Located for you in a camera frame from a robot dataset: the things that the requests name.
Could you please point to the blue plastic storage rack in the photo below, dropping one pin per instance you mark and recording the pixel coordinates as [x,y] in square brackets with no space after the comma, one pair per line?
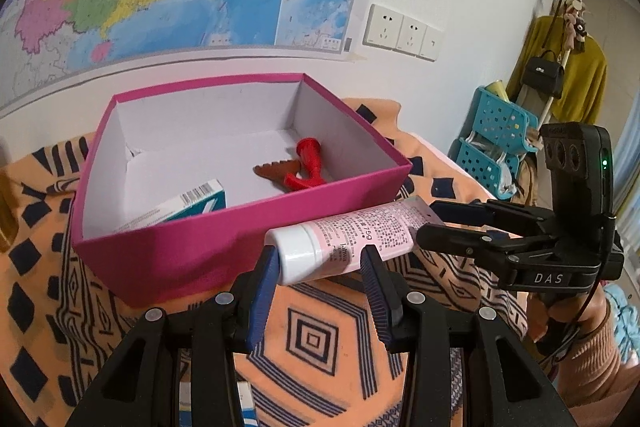
[492,122]

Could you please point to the white carton with blue stripe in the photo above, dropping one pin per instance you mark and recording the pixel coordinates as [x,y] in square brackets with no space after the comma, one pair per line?
[245,402]

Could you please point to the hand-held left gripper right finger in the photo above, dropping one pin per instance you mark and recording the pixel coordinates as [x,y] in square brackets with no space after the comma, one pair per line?
[375,292]

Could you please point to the orange patterned blanket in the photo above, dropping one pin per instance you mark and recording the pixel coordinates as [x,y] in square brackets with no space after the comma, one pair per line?
[310,337]

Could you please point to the person's right forearm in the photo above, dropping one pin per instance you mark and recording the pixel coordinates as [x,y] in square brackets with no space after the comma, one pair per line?
[595,372]

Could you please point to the black handbag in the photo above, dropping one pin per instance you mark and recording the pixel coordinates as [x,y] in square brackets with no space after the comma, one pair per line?
[542,74]

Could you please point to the mustard yellow object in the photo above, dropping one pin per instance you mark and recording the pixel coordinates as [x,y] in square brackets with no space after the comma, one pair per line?
[9,207]

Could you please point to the pink cardboard box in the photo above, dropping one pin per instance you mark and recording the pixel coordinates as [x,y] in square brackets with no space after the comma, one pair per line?
[200,252]

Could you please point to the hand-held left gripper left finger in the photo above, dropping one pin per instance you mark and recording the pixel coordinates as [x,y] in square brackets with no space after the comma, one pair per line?
[262,287]

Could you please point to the light blue cloth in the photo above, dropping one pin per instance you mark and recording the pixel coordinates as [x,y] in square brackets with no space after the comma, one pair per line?
[622,322]

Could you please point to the grey and yellow curtain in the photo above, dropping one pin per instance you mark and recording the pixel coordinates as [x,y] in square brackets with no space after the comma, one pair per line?
[630,147]

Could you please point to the white and blue carton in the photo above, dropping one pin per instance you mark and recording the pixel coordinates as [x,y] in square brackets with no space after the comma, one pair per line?
[200,204]

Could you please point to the small plush toy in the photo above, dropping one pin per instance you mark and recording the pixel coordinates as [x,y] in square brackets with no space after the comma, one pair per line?
[577,27]

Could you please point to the white wall socket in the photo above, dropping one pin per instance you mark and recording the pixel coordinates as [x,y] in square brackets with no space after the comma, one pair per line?
[382,27]
[413,34]

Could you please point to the white coat rack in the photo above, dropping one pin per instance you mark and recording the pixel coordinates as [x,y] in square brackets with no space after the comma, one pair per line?
[546,109]

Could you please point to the yellow coat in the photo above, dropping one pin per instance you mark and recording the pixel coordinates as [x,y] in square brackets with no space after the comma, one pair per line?
[585,77]

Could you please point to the white wall switch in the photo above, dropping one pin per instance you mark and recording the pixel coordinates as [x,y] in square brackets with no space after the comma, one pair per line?
[432,43]

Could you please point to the red plastic toy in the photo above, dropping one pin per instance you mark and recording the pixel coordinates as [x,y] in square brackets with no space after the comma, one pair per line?
[310,154]

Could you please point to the person's right hand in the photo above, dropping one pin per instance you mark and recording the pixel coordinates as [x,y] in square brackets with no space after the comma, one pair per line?
[537,317]

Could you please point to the yellow-green roll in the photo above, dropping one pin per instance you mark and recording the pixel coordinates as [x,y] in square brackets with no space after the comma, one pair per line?
[499,91]

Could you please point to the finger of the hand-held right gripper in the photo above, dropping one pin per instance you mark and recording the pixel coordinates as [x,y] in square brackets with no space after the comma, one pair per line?
[450,239]
[470,212]

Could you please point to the pink tube with white cap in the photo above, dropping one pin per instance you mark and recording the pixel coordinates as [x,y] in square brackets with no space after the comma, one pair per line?
[345,237]

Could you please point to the tan cloth bag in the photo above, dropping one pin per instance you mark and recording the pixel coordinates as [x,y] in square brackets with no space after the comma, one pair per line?
[527,179]

